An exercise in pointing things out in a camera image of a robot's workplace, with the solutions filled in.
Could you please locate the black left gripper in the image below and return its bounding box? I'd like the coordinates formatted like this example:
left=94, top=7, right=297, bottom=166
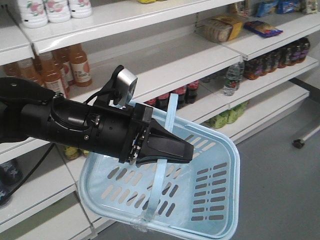
left=86, top=103, right=194, bottom=165

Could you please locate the light blue plastic basket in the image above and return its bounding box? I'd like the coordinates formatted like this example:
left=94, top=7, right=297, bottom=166
left=78, top=94, right=240, bottom=240

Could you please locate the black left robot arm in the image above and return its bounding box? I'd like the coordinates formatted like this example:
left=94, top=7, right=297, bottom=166
left=0, top=77, right=194, bottom=166

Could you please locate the dark cola bottle red label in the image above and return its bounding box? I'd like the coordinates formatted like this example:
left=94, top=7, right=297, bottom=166
left=185, top=80, right=199, bottom=104

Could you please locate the orange juice bottle far right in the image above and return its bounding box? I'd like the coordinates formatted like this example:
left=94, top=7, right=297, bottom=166
left=69, top=43, right=92, bottom=87

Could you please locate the orange juice bottle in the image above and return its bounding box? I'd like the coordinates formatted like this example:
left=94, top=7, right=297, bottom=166
left=69, top=43, right=92, bottom=87
left=39, top=52, right=68, bottom=98

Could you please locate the white metal shelf unit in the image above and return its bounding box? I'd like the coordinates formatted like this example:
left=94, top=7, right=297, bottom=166
left=0, top=0, right=320, bottom=240

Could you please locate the orange juice bottle front right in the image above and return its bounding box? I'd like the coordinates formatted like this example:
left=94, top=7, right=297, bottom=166
left=39, top=52, right=68, bottom=98

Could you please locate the clear cookie box yellow label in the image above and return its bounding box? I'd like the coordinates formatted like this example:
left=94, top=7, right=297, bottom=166
left=201, top=15, right=244, bottom=43

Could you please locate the white peach drink bottle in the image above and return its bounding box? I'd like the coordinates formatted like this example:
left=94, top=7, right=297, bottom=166
left=16, top=0, right=48, bottom=29

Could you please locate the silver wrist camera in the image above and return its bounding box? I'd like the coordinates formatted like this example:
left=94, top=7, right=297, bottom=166
left=94, top=64, right=139, bottom=110

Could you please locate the black cable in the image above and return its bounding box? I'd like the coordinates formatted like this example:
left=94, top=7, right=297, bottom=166
left=0, top=143, right=55, bottom=198

